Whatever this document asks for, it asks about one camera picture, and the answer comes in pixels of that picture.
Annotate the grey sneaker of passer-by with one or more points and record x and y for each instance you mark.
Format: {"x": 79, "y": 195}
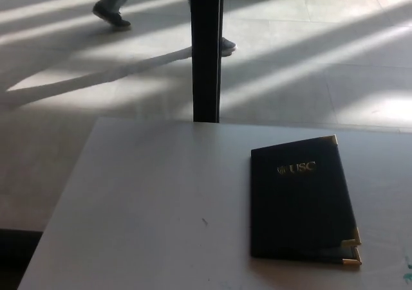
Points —
{"x": 228, "y": 45}

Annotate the dark folder diary gold corners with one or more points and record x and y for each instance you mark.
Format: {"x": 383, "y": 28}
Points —
{"x": 299, "y": 213}

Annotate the dark floor mat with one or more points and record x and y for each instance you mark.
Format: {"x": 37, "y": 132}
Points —
{"x": 13, "y": 254}

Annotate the black window frame post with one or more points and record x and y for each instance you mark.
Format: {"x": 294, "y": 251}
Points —
{"x": 206, "y": 52}

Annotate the dark sneaker of passer-by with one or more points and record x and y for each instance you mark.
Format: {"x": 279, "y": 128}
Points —
{"x": 112, "y": 15}

